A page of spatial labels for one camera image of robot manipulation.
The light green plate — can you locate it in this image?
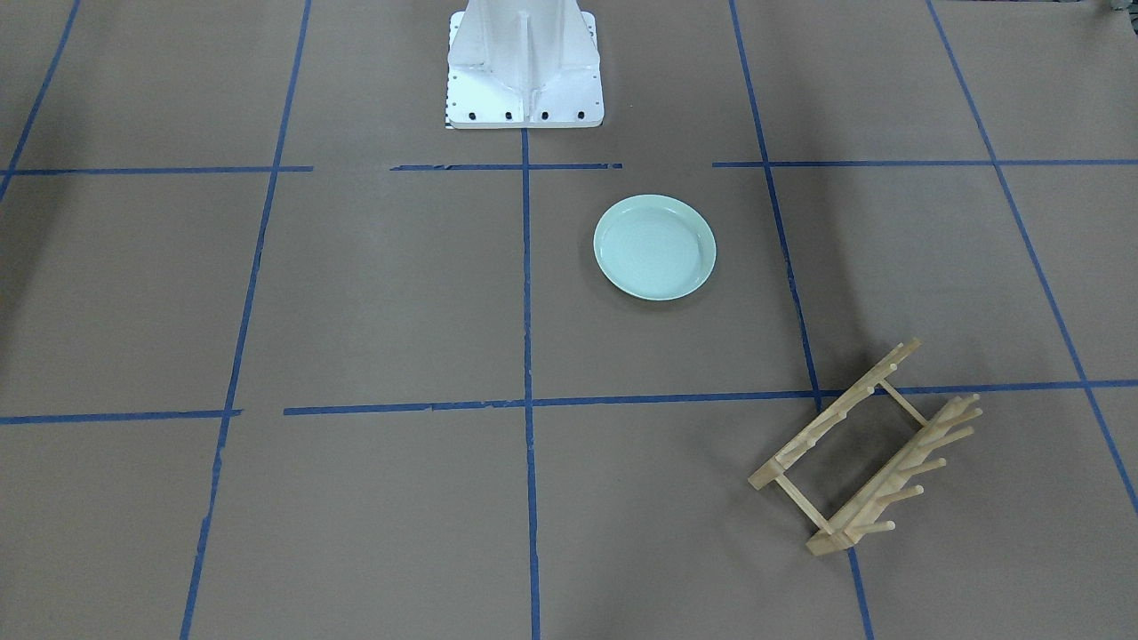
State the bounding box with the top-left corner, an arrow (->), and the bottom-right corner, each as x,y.
592,194 -> 717,302

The wooden dish rack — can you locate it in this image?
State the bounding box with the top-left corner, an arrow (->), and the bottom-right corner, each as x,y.
747,339 -> 982,556

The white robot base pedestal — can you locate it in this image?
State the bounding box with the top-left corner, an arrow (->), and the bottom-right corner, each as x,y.
445,1 -> 605,130

